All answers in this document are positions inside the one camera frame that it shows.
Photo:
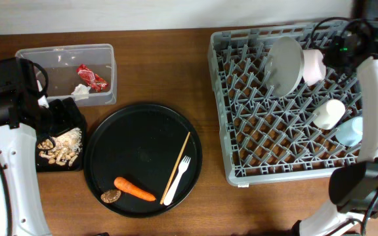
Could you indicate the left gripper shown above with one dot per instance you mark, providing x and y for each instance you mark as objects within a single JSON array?
[{"x": 70, "y": 118}]

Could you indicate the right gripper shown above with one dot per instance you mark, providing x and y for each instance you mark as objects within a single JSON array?
[{"x": 335, "y": 42}]

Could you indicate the white tissue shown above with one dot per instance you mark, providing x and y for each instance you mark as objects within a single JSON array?
[{"x": 81, "y": 92}]

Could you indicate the pink bowl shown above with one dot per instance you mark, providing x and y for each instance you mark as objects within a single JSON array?
[{"x": 314, "y": 68}]

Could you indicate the red snack wrapper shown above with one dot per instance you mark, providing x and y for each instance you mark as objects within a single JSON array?
[{"x": 91, "y": 78}]

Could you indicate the grey plate with food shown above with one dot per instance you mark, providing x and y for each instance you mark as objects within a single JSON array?
[{"x": 285, "y": 64}]

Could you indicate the white cup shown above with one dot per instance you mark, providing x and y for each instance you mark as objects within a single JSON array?
[{"x": 329, "y": 114}]

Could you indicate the light blue cup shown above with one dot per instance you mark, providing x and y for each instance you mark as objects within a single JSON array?
[{"x": 350, "y": 132}]

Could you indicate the orange carrot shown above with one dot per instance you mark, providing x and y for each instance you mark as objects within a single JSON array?
[{"x": 126, "y": 186}]

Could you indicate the brown cookie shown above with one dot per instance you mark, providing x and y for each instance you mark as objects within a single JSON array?
[{"x": 111, "y": 196}]

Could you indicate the wooden chopstick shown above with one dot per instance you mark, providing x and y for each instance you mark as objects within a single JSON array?
[{"x": 174, "y": 168}]

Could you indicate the white plastic fork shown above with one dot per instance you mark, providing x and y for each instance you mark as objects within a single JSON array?
[{"x": 183, "y": 166}]

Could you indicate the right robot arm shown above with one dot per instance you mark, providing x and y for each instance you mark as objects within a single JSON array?
[{"x": 353, "y": 190}]

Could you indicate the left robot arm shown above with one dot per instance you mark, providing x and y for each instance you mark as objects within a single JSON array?
[{"x": 26, "y": 120}]

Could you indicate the grey dishwasher rack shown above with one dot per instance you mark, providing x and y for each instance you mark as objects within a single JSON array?
[{"x": 267, "y": 139}]

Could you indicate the pile of food scraps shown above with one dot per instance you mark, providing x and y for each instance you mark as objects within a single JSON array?
[{"x": 62, "y": 150}]

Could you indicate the clear plastic bin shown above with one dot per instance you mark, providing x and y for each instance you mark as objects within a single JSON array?
[{"x": 61, "y": 64}]

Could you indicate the black rectangular tray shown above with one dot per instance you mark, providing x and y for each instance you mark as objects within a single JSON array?
[{"x": 42, "y": 163}]

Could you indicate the black round tray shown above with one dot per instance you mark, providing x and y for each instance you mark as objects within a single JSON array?
[{"x": 141, "y": 143}]

